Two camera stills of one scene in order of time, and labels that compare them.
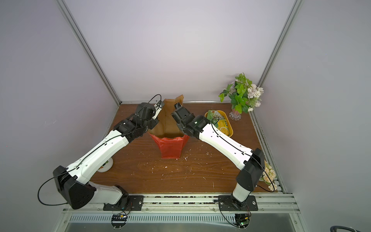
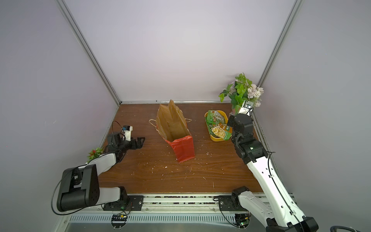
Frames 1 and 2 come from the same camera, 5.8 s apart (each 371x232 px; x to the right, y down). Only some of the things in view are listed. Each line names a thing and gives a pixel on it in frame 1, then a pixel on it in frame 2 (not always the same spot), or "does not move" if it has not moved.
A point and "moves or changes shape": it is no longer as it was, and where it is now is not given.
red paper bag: x=167 y=134 moves or changes shape
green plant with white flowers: x=244 y=96 does not move
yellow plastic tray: x=219 y=119 does not move
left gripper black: x=153 y=123 → x=138 y=144
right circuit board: x=242 y=220 does not move
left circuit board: x=119 y=220 does not move
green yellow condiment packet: x=223 y=127 moves or changes shape
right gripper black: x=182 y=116 → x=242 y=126
